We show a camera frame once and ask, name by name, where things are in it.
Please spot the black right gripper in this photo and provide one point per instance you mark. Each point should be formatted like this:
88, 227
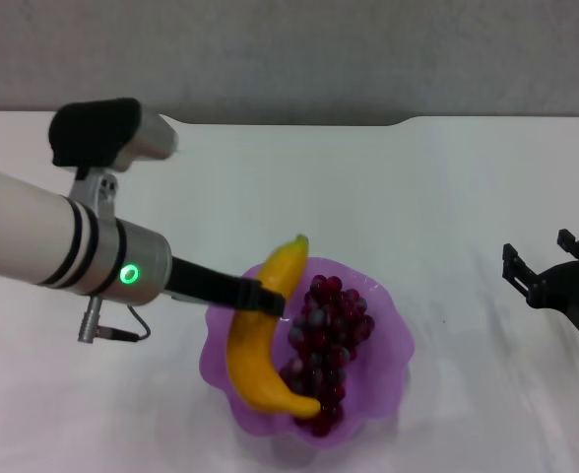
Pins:
577, 290

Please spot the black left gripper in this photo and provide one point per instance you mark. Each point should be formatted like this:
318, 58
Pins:
211, 290

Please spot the yellow plastic banana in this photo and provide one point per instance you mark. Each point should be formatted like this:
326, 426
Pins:
252, 355

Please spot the dark red grape bunch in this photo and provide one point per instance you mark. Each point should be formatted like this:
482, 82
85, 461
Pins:
326, 340

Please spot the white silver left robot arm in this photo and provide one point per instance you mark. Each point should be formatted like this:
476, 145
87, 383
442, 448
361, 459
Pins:
33, 231

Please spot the purple wavy plastic plate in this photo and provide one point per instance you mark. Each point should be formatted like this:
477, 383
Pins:
378, 364

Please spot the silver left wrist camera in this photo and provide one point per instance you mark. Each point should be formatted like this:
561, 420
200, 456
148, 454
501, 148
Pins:
97, 130

